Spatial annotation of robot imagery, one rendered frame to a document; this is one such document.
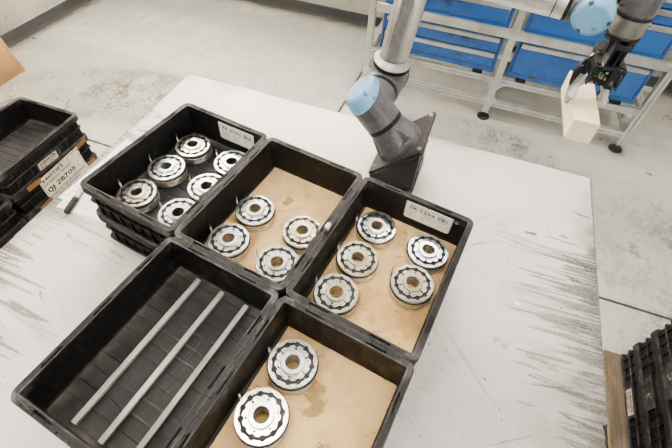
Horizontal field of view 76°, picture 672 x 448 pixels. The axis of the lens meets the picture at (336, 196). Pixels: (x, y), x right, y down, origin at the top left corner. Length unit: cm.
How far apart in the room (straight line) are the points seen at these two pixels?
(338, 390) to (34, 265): 89
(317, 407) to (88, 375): 46
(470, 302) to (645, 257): 156
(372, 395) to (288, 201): 54
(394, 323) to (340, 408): 22
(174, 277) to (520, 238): 99
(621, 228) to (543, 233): 129
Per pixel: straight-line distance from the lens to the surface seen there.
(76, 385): 105
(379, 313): 102
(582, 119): 124
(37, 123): 228
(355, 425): 93
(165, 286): 109
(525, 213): 151
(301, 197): 120
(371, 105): 127
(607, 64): 123
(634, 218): 284
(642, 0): 118
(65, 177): 211
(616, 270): 253
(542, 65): 287
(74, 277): 135
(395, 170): 134
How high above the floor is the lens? 173
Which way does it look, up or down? 48 degrees down
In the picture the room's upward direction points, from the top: 5 degrees clockwise
